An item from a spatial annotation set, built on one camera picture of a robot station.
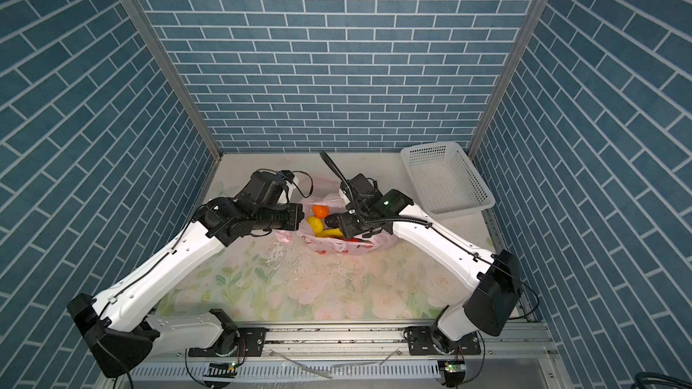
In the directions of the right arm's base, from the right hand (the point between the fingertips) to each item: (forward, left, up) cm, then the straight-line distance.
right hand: (350, 224), depth 78 cm
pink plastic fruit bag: (+6, +6, +6) cm, 10 cm away
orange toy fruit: (+11, +12, -10) cm, 19 cm away
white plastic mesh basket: (+37, -36, -20) cm, 55 cm away
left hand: (-2, +10, +6) cm, 12 cm away
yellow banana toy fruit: (+5, +12, -13) cm, 18 cm away
